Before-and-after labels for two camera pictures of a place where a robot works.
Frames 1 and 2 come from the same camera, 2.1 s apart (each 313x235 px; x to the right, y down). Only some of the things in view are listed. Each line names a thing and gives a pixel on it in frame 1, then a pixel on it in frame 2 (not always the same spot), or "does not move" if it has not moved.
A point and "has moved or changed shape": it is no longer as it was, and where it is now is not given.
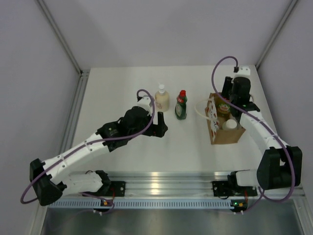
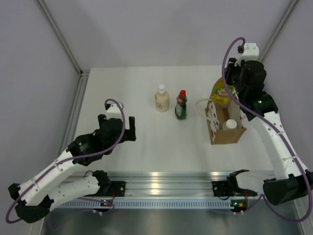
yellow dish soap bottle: [223, 107] has moved or changed shape
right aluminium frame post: [291, 6] does not move
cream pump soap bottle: [162, 99] does not move
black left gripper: [158, 130] → [129, 134]
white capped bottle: [231, 124] does not move
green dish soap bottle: [180, 110] does not move
